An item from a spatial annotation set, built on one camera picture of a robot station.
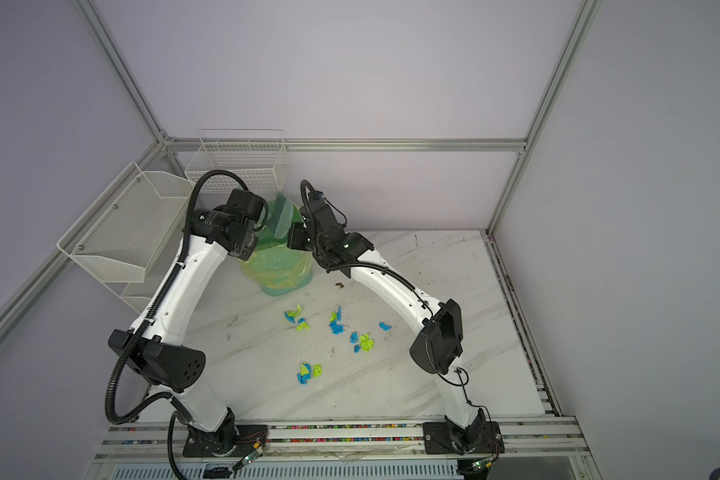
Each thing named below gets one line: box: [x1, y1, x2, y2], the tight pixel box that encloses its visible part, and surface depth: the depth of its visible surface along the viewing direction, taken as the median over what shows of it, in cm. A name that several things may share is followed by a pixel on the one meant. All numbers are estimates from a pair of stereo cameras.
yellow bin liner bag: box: [240, 242, 314, 289], surface depth 84 cm
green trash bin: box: [240, 199, 314, 297], surface depth 84 cm
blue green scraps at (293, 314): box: [284, 304, 311, 331], surface depth 97 cm
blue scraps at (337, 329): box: [329, 306, 345, 336], surface depth 97 cm
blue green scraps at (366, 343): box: [350, 331, 375, 353], surface depth 92 cm
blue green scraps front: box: [297, 361, 323, 385], surface depth 86 cm
